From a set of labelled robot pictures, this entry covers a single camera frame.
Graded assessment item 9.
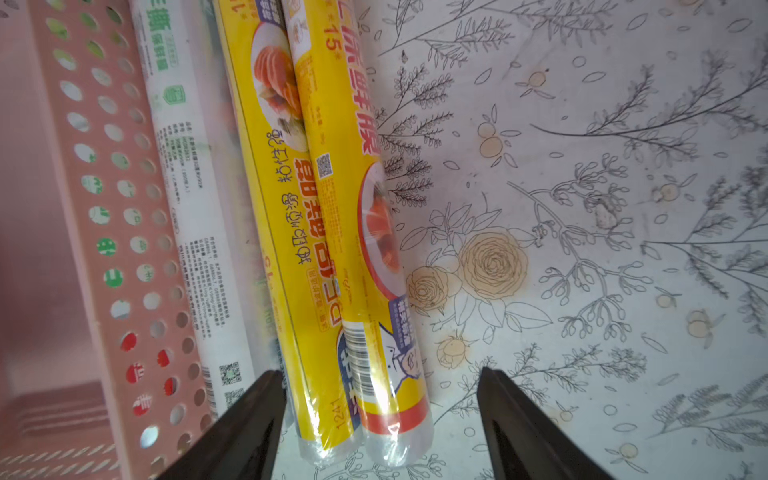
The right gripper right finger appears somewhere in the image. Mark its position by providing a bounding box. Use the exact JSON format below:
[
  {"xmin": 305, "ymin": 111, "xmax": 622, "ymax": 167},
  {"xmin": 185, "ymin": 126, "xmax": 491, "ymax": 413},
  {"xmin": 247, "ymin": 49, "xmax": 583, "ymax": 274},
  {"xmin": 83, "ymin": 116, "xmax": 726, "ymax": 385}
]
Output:
[{"xmin": 477, "ymin": 367, "xmax": 612, "ymax": 480}]

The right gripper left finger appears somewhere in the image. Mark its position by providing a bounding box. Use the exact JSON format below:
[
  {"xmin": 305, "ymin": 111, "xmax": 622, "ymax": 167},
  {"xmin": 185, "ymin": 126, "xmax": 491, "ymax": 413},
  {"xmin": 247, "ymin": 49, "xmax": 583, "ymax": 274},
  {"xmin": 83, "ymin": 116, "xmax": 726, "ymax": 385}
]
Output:
[{"xmin": 159, "ymin": 370, "xmax": 287, "ymax": 480}]

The yellow wrap roll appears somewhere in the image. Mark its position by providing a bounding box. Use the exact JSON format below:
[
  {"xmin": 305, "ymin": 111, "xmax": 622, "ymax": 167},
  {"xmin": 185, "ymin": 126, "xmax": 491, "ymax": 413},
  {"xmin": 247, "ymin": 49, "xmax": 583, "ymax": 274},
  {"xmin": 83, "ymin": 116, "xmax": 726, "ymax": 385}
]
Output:
[
  {"xmin": 214, "ymin": 1, "xmax": 360, "ymax": 467},
  {"xmin": 283, "ymin": 1, "xmax": 434, "ymax": 468}
]

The white green wrap roll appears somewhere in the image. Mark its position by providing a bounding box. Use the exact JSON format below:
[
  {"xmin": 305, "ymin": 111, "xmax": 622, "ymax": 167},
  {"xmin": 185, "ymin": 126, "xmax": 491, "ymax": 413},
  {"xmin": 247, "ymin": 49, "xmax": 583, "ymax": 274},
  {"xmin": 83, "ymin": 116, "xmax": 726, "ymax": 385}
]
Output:
[{"xmin": 130, "ymin": 0, "xmax": 280, "ymax": 416}]

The pink plastic basket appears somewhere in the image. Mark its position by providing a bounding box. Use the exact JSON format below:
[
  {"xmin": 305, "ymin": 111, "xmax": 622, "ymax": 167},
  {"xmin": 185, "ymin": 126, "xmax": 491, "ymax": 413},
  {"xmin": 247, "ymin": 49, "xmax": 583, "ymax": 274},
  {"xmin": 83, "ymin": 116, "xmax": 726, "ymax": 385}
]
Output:
[{"xmin": 1, "ymin": 1, "xmax": 213, "ymax": 479}]

